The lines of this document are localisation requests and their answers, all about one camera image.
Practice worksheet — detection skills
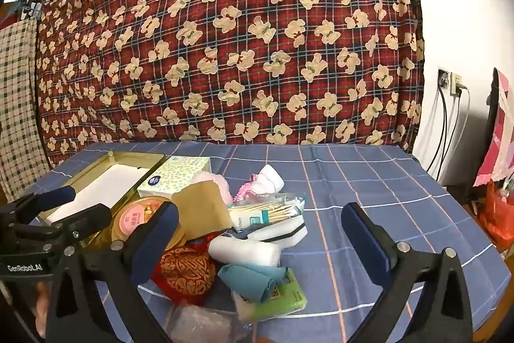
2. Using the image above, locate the red plastic bag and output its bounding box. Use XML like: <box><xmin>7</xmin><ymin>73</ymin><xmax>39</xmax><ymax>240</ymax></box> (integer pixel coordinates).
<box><xmin>480</xmin><ymin>180</ymin><xmax>514</xmax><ymax>248</ymax></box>

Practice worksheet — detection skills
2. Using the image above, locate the brown card sheet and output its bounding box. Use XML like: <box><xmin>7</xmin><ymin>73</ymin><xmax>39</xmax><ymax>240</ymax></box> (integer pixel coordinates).
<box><xmin>172</xmin><ymin>181</ymin><xmax>234</xmax><ymax>241</ymax></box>

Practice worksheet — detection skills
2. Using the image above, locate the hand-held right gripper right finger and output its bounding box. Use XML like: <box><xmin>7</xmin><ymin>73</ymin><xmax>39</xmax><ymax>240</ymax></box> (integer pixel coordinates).
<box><xmin>341</xmin><ymin>202</ymin><xmax>474</xmax><ymax>343</ymax></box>

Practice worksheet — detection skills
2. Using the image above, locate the floral tissue pack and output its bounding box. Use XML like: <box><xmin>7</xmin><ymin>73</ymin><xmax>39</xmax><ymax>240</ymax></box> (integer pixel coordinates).
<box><xmin>137</xmin><ymin>156</ymin><xmax>212</xmax><ymax>200</ymax></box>

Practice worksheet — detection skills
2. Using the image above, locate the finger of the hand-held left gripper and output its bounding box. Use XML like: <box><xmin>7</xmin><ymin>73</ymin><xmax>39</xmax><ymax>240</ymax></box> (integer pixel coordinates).
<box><xmin>38</xmin><ymin>205</ymin><xmax>112</xmax><ymax>243</ymax></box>
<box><xmin>0</xmin><ymin>185</ymin><xmax>77</xmax><ymax>225</ymax></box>

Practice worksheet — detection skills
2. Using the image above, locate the green white checked cloth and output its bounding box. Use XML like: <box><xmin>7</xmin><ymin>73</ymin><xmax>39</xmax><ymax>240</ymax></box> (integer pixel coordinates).
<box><xmin>0</xmin><ymin>17</ymin><xmax>54</xmax><ymax>204</ymax></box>

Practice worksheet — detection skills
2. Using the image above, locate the green wipes packet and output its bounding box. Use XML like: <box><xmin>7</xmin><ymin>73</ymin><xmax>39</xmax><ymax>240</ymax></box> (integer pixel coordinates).
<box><xmin>235</xmin><ymin>268</ymin><xmax>309</xmax><ymax>322</ymax></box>

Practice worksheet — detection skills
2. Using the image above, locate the white sponge with black band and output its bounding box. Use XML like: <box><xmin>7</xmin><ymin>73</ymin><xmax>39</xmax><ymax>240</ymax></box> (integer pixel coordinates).
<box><xmin>237</xmin><ymin>216</ymin><xmax>309</xmax><ymax>244</ymax></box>

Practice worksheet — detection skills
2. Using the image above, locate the red gold brocade pouch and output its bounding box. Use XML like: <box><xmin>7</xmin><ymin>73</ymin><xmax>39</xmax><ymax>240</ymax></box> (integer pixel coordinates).
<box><xmin>150</xmin><ymin>240</ymin><xmax>217</xmax><ymax>306</ymax></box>

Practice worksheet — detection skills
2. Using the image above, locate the blue plaid tablecloth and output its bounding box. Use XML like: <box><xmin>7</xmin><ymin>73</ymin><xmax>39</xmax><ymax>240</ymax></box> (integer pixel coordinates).
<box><xmin>0</xmin><ymin>142</ymin><xmax>507</xmax><ymax>343</ymax></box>

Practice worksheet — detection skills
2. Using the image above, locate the cotton swab bag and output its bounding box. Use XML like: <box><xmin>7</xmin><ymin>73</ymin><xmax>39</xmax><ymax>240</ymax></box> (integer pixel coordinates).
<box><xmin>228</xmin><ymin>195</ymin><xmax>306</xmax><ymax>231</ymax></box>

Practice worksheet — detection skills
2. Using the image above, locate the grey power cable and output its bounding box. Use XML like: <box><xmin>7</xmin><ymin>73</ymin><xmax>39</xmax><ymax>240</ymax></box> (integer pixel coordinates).
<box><xmin>441</xmin><ymin>86</ymin><xmax>471</xmax><ymax>184</ymax></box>

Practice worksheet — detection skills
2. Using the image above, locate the pale pink fluffy plush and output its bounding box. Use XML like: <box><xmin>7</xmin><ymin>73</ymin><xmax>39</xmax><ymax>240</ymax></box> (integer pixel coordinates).
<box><xmin>191</xmin><ymin>171</ymin><xmax>232</xmax><ymax>205</ymax></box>

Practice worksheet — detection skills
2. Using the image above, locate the pink white knitted sock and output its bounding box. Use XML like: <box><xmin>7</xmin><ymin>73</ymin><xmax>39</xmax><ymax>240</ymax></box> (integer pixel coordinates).
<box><xmin>233</xmin><ymin>164</ymin><xmax>285</xmax><ymax>205</ymax></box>

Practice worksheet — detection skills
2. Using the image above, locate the pink patterned bag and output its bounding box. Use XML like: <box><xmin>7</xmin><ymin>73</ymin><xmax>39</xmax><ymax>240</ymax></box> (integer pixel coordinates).
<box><xmin>474</xmin><ymin>70</ymin><xmax>514</xmax><ymax>188</ymax></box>

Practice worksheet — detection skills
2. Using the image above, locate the teal cloth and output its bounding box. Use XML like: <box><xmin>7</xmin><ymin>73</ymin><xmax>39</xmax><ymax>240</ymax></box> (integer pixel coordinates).
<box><xmin>217</xmin><ymin>264</ymin><xmax>289</xmax><ymax>303</ymax></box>

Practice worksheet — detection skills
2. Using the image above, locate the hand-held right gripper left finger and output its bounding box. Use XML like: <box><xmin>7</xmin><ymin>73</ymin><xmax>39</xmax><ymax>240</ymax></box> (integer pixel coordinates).
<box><xmin>46</xmin><ymin>202</ymin><xmax>180</xmax><ymax>343</ymax></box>

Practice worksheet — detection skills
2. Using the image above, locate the clear plastic bag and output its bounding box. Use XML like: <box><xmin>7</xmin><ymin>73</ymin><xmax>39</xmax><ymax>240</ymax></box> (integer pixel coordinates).
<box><xmin>169</xmin><ymin>303</ymin><xmax>246</xmax><ymax>343</ymax></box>

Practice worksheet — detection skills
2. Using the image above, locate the black power cable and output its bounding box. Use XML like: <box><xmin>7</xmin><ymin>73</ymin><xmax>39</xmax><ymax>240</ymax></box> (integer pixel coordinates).
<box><xmin>426</xmin><ymin>86</ymin><xmax>449</xmax><ymax>176</ymax></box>

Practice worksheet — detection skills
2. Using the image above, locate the gold metal tin box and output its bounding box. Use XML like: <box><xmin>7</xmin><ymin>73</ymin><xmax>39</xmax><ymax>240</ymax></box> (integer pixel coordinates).
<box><xmin>31</xmin><ymin>151</ymin><xmax>167</xmax><ymax>248</ymax></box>

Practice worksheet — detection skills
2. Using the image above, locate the round gold pink tin lid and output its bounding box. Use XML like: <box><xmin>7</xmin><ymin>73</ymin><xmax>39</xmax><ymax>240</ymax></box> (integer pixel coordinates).
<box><xmin>108</xmin><ymin>196</ymin><xmax>186</xmax><ymax>252</ymax></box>

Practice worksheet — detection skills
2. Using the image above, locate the black upright board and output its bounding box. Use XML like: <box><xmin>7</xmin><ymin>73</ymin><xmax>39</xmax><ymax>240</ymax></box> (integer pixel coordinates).
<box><xmin>484</xmin><ymin>67</ymin><xmax>502</xmax><ymax>183</ymax></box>

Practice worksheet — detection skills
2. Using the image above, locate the red plaid bear-print blanket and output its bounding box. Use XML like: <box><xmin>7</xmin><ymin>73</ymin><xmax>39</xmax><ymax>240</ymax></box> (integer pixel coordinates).
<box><xmin>34</xmin><ymin>0</ymin><xmax>426</xmax><ymax>172</ymax></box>

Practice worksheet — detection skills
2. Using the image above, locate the metal clothes hanger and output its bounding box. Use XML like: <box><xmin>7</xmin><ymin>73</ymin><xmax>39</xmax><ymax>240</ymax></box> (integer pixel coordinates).
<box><xmin>17</xmin><ymin>0</ymin><xmax>43</xmax><ymax>19</ymax></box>

